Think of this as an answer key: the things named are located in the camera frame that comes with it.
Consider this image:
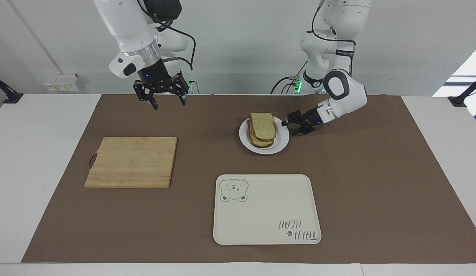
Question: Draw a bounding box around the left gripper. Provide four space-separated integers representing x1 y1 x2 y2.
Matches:
281 105 331 136

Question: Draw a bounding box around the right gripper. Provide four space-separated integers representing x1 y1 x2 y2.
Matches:
133 62 191 111

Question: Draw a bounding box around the white round plate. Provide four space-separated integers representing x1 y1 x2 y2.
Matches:
239 116 290 155

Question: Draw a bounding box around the bread slice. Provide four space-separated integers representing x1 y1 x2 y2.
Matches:
247 122 275 149
248 119 276 145
249 112 278 141

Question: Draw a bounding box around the wooden cutting board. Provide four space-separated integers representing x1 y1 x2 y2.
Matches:
84 137 178 189

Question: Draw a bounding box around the cream tray with bear print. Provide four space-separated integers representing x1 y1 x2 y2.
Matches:
213 174 322 245

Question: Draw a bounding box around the black stand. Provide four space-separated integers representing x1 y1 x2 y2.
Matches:
0 72 24 104
448 75 476 107

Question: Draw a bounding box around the black cable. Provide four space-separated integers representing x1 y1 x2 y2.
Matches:
270 75 300 95
136 0 196 72
311 0 357 76

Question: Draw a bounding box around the white wall socket box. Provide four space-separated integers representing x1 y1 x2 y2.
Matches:
43 73 86 94

